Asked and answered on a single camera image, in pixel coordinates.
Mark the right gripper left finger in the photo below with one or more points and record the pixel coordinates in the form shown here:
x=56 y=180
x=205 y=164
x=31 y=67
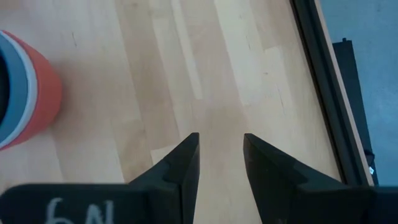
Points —
x=183 y=168

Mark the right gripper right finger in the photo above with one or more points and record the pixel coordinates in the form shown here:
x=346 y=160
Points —
x=270 y=180

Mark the grey-blue bowl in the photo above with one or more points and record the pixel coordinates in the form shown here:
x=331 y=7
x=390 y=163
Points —
x=17 y=93

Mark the black flat metal bar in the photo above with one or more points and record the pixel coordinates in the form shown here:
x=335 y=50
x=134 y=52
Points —
x=353 y=93

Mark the black frame rail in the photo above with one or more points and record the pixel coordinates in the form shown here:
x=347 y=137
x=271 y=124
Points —
x=320 y=62

